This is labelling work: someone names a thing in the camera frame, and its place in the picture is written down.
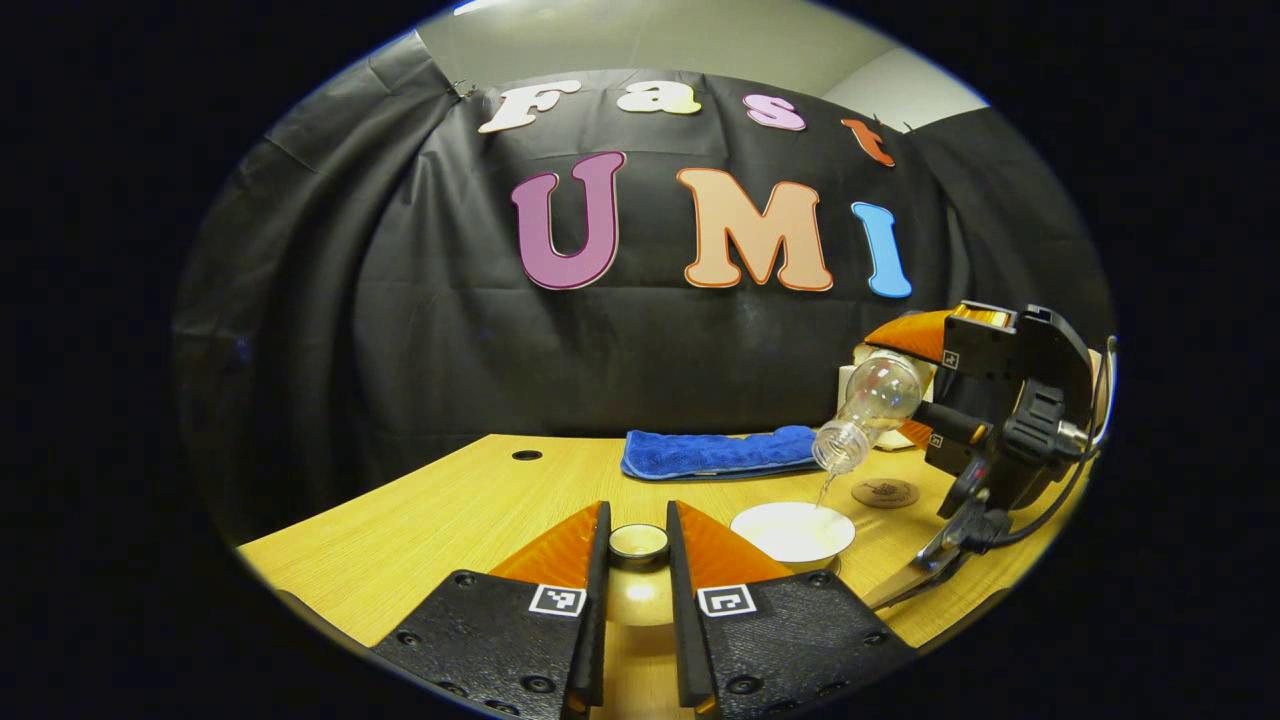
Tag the yellow ceramic teacup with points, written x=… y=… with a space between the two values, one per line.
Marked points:
x=790 y=530

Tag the yellow teacup lid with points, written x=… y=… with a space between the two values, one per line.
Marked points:
x=638 y=590

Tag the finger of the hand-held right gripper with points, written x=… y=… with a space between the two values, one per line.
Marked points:
x=950 y=422
x=915 y=335

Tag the white toaster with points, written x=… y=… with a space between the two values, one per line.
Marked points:
x=848 y=382

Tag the round cork coaster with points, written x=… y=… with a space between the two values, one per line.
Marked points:
x=885 y=493

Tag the folded blue towel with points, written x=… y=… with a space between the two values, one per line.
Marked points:
x=710 y=452

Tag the clear plastic water bottle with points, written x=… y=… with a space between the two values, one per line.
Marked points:
x=880 y=395

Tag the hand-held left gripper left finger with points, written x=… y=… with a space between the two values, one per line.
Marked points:
x=598 y=600

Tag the black backdrop cloth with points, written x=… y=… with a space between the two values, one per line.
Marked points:
x=430 y=350

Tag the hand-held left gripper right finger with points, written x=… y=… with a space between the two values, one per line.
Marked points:
x=682 y=600

